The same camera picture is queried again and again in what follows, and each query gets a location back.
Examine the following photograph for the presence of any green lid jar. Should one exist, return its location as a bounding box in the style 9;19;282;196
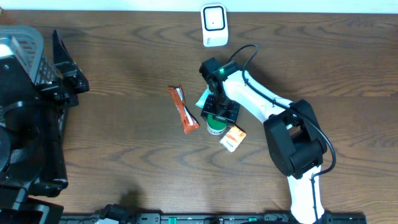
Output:
206;114;227;136

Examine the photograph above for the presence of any orange snack bar wrapper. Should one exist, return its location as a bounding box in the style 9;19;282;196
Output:
168;85;200;134

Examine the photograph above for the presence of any grey plastic mesh basket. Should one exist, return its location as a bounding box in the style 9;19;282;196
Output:
0;25;70;144

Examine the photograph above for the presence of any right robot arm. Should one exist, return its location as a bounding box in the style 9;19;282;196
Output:
199;58;327;223

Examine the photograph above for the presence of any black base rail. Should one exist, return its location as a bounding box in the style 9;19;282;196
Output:
58;212;368;224

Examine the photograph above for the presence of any teal tissue pack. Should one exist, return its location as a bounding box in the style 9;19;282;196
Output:
195;86;212;108

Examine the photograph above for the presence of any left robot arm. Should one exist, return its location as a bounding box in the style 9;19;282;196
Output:
1;25;90;223

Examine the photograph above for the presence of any small orange snack packet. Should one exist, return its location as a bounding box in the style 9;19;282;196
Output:
220;126;247;152

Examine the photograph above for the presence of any white barcode scanner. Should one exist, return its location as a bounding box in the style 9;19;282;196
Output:
200;4;229;47

